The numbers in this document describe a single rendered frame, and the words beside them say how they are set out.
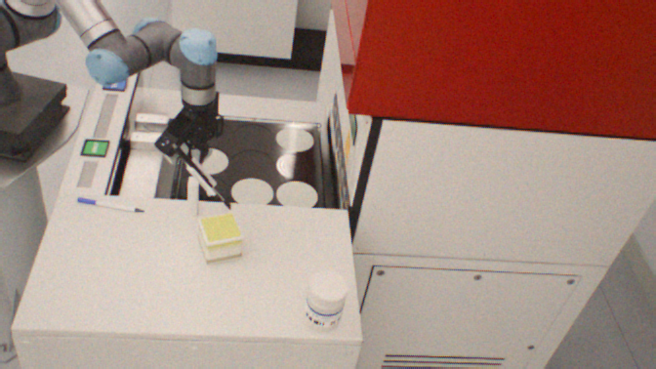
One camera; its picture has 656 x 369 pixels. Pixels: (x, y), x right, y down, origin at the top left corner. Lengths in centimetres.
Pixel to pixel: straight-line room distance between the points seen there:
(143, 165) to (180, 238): 35
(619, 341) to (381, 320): 129
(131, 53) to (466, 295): 101
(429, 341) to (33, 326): 107
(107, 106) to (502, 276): 108
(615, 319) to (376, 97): 186
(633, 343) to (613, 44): 172
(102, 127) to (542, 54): 101
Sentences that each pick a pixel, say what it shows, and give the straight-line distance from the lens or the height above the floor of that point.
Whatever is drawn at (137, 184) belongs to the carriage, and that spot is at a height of 88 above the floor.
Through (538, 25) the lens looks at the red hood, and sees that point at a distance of 128.
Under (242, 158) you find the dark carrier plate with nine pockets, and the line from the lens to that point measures 167.
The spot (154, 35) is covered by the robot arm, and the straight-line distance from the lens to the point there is 145.
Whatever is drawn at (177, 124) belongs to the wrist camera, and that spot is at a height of 106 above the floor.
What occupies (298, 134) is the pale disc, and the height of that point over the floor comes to 90.
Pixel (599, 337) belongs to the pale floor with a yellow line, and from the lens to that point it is 283.
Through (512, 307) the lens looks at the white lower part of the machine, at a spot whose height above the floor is 64.
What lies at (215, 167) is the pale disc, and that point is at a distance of 164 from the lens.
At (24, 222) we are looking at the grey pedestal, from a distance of 210.
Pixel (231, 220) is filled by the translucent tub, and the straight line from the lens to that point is 132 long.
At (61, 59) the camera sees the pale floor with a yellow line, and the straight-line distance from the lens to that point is 373.
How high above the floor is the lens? 198
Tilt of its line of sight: 42 degrees down
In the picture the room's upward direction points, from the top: 11 degrees clockwise
